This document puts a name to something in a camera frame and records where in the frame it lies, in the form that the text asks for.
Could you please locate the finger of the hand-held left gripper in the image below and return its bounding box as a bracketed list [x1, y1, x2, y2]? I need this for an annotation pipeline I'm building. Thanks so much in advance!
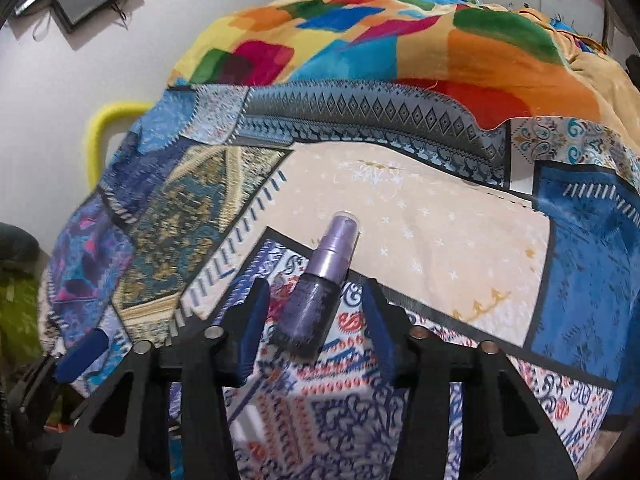
[54, 329, 109, 382]

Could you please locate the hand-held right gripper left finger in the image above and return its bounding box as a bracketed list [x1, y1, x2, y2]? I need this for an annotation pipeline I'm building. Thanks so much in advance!
[47, 277, 273, 480]

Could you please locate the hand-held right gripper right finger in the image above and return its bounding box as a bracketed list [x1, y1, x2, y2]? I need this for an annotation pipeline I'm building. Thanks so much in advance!
[361, 277, 582, 480]

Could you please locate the purple spray bottle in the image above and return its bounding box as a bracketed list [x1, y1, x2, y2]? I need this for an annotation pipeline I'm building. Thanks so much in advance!
[269, 210, 364, 359]

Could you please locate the blue patchwork bedsheet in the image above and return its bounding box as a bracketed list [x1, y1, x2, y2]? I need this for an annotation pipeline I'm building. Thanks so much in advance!
[37, 77, 640, 480]

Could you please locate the grey cloth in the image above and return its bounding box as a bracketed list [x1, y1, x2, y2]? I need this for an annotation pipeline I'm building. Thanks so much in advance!
[0, 222, 42, 267]

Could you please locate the colourful checked blanket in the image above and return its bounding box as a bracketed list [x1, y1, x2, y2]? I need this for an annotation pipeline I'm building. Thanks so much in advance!
[167, 0, 640, 135]

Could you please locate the yellow bed rail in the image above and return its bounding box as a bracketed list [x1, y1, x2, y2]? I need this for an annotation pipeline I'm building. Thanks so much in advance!
[84, 101, 154, 189]

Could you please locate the white cable loop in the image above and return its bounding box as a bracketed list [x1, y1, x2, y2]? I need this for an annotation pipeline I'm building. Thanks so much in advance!
[31, 9, 55, 42]

